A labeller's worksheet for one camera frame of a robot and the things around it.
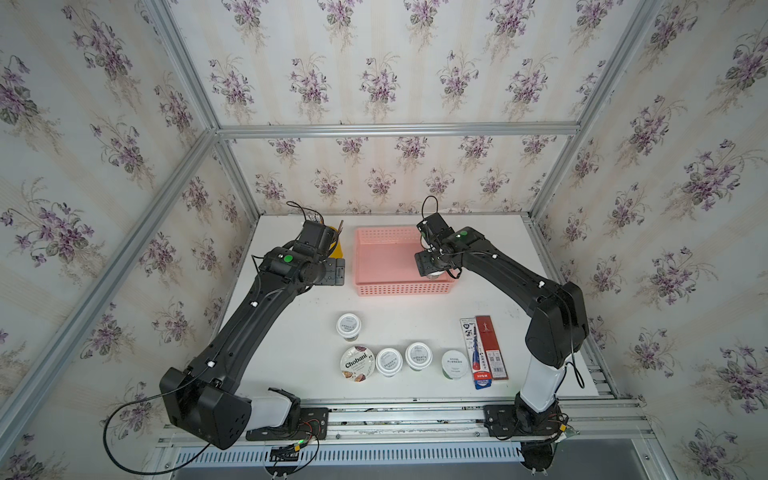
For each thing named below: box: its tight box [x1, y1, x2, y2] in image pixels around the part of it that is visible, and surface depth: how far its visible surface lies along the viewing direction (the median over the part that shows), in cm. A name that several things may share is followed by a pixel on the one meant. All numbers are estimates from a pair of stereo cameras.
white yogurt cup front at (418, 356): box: [405, 342, 433, 371], surface depth 80 cm
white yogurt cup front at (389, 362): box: [375, 348, 403, 377], surface depth 78 cm
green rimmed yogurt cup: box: [441, 350, 469, 380], surface depth 78 cm
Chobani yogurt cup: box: [340, 345, 375, 383], surface depth 80 cm
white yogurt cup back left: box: [336, 313, 362, 342], surface depth 85 cm
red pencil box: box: [475, 315, 509, 381], surface depth 85 cm
